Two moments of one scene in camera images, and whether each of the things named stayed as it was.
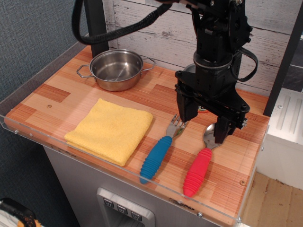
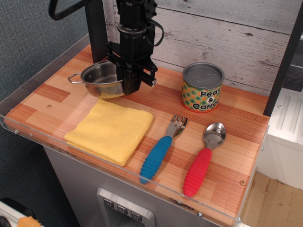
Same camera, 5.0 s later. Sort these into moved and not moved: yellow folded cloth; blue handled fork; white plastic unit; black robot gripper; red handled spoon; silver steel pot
Moved: silver steel pot; black robot gripper
Not moved: white plastic unit; yellow folded cloth; blue handled fork; red handled spoon
